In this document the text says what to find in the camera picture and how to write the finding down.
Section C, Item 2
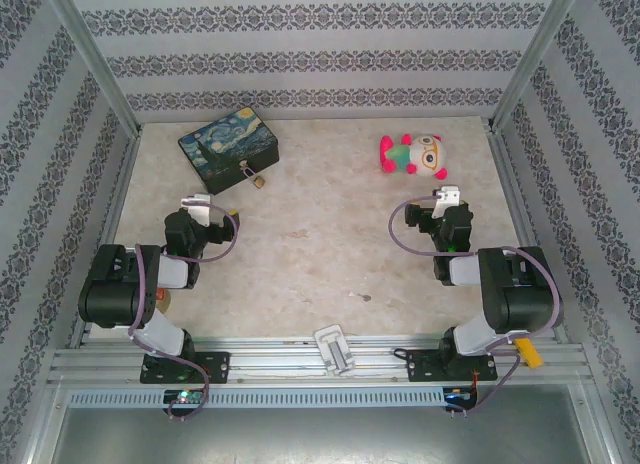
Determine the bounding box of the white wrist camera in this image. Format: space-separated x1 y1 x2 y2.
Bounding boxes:
180 193 224 229
432 185 461 219

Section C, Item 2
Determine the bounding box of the aluminium extrusion rail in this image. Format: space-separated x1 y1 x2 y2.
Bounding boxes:
47 333 594 386

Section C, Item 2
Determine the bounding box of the pink white plush toy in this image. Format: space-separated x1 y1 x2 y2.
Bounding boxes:
378 132 450 181

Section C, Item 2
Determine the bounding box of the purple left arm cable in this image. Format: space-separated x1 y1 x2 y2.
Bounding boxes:
127 196 240 423

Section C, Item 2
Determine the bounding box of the small brass padlock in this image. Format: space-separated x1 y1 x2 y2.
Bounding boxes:
239 158 267 191

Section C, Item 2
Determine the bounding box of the aluminium frame post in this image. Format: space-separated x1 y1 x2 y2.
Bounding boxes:
488 0 585 131
39 0 144 135

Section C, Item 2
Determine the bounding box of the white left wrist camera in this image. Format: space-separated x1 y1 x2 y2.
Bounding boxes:
180 193 224 229

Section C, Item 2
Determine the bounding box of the yellow plastic block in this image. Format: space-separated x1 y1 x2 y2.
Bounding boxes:
513 336 544 371

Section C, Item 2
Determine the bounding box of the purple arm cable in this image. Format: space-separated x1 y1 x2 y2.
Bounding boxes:
127 196 240 423
389 196 564 420

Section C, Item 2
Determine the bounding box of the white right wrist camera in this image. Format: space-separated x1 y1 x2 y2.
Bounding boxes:
432 185 461 219

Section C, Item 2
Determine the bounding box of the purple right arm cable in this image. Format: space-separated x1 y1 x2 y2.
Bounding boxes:
389 196 564 420

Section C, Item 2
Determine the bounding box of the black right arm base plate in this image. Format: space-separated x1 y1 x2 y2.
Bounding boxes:
407 348 499 384

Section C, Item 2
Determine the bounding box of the grey slotted cable duct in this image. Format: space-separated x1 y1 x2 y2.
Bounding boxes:
67 387 446 408

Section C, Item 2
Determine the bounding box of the white plastic clamp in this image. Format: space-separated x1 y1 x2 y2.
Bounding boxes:
313 325 357 378

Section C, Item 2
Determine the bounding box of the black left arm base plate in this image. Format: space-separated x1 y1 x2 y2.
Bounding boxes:
139 351 231 385

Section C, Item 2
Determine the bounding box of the aluminium side rail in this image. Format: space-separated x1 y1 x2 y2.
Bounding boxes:
68 127 142 346
485 125 570 343

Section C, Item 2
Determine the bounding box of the starry night print box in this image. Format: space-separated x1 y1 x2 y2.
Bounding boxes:
178 107 280 196

